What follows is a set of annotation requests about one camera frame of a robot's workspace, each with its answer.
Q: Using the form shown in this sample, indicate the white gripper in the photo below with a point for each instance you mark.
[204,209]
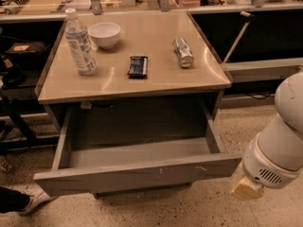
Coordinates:
[264,166]

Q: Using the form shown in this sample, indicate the grey top drawer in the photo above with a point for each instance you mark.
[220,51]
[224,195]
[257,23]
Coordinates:
[114,150]

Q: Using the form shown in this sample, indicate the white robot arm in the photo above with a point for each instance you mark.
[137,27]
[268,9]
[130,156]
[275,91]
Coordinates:
[274,157]

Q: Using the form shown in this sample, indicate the grey drawer cabinet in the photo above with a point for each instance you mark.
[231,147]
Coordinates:
[167,84]

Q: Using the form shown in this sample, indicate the silver blue soda can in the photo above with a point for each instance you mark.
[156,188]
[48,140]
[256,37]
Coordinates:
[183,52]

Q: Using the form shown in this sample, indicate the dark blue snack packet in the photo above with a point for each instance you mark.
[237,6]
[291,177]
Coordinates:
[138,66]

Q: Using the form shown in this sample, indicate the white sneaker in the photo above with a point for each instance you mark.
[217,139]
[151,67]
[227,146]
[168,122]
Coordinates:
[32,200]

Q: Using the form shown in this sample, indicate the white ceramic bowl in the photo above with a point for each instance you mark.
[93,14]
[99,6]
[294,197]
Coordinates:
[105,35]

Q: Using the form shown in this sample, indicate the clear plastic water bottle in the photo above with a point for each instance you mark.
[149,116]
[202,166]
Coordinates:
[78,40]

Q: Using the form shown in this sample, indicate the black metal stand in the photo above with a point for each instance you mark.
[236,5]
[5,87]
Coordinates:
[31,140]

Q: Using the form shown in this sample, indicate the black bag with label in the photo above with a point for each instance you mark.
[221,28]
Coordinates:
[29,56]

